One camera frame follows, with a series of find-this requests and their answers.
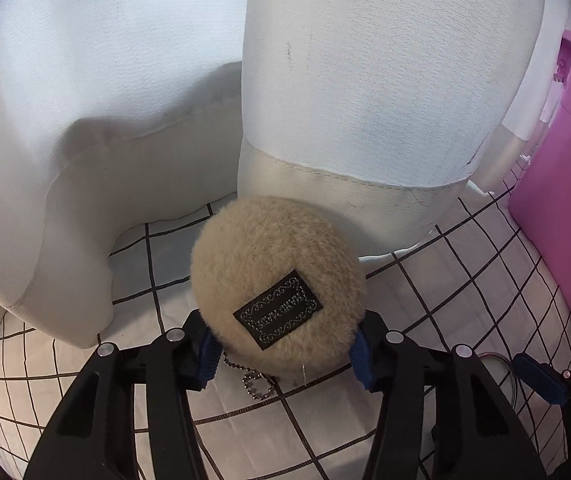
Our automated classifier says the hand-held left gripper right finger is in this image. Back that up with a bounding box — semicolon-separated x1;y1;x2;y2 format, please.
349;311;547;480

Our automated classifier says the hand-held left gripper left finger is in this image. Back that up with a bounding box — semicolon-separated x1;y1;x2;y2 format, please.
23;310;220;480

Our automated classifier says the silver bangle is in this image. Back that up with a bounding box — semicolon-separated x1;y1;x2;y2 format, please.
480;352;517;408

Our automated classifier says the beige plush round pouch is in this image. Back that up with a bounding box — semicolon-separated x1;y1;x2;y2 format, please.
190;196;367;401

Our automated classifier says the pink plastic basin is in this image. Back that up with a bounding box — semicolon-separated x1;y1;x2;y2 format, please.
508;30;571;341

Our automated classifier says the white black-grid tablecloth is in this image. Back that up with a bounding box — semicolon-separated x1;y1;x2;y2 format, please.
0;180;571;480

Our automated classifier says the white curtain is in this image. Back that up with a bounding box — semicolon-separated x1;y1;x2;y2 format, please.
0;0;571;361

